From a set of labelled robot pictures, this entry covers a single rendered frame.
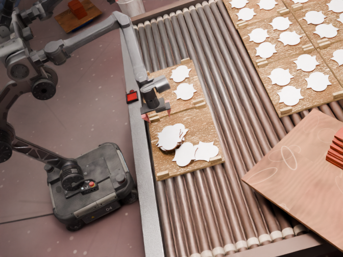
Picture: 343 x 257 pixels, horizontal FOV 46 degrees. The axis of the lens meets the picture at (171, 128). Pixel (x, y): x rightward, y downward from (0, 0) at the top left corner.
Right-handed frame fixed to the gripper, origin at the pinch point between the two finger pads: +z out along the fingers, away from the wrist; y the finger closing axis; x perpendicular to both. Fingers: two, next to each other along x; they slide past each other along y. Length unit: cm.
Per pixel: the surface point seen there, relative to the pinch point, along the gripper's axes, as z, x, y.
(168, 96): 23.8, 42.0, 3.7
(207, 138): 24.7, 1.5, 18.9
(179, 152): 23.4, -3.6, 3.3
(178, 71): 22, 60, 13
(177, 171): 25.1, -13.2, -0.1
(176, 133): 18.6, 5.3, 4.1
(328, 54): 24, 35, 96
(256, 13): 22, 95, 73
